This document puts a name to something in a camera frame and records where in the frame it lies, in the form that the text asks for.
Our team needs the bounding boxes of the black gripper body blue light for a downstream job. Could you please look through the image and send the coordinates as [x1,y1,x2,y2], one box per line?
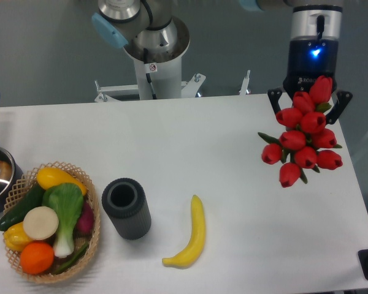
[283,39,338,98]

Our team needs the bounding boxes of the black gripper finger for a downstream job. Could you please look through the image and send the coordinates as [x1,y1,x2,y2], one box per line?
[267,87,291,114]
[326,90,353,124]

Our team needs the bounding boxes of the red tulip bouquet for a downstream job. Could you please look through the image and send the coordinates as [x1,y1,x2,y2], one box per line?
[258,75,343,188]

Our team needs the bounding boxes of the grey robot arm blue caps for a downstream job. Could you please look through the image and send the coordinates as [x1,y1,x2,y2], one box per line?
[91,1,353,124]

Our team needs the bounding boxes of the dark grey ribbed vase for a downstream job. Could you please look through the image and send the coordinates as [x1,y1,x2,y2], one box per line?
[102,178,151,240]

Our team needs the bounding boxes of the yellow banana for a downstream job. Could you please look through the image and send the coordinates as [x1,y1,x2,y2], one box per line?
[162,195,207,269]

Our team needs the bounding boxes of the purple red radish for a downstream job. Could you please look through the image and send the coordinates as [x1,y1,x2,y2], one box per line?
[75,202,94,234]

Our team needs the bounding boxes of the green bok choy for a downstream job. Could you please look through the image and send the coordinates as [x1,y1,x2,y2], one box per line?
[42,183,84,258]

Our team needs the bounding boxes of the yellow squash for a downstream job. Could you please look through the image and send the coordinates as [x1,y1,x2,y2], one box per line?
[36,167,87,196]

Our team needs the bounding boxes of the green bean pod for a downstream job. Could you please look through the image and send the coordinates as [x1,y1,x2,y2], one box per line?
[52,243,89,275]

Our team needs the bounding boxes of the woven wicker basket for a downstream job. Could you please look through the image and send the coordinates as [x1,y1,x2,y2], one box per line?
[4,162,101,284]

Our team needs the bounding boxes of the cream round disc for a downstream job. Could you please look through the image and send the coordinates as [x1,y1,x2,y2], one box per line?
[23,206,59,241]

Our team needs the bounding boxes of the dark green cucumber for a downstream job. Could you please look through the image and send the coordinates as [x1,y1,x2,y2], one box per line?
[0,183,45,232]

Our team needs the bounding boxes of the orange fruit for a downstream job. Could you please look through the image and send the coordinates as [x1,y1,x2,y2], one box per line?
[20,241,55,274]

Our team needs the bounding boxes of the yellow bell pepper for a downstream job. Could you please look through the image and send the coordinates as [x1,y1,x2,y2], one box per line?
[3,222,34,252]

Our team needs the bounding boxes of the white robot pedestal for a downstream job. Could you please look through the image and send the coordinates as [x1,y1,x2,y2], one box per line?
[134,58,182,100]

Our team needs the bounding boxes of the black base cable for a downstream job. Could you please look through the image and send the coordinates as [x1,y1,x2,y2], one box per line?
[142,48,158,100]

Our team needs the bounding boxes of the white metal base frame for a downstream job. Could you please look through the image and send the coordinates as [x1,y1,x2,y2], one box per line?
[94,69,251,102]

